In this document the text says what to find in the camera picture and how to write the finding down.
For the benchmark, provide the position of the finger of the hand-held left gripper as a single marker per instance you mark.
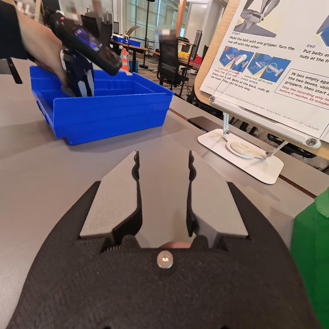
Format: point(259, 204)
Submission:
point(86, 82)
point(70, 72)

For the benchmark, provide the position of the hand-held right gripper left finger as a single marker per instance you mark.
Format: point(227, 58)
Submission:
point(113, 203)

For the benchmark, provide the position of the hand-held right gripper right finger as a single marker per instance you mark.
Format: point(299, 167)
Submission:
point(216, 205)

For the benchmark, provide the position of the blue plastic bin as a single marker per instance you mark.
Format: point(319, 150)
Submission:
point(110, 118)

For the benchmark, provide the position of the green plastic bin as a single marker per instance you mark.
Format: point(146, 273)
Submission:
point(313, 244)

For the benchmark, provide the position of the person's left forearm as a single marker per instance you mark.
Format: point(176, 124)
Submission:
point(10, 33)

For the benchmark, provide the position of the person's left hand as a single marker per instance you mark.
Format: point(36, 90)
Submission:
point(41, 43)

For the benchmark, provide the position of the orange traffic cone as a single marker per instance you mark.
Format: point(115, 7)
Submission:
point(125, 61)

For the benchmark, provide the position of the blue storage tray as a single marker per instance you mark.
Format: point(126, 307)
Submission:
point(133, 42)

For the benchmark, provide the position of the wooden book stand white base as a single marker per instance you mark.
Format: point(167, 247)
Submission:
point(257, 169)

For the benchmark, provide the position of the black floor lamp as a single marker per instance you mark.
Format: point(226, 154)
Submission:
point(146, 30)

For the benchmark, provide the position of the black office chair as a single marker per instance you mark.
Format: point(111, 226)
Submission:
point(168, 61)

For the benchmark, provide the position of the yellow storage bin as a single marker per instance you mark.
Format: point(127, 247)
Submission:
point(184, 54)

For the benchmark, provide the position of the printed instruction sheet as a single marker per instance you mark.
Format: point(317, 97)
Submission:
point(270, 64)

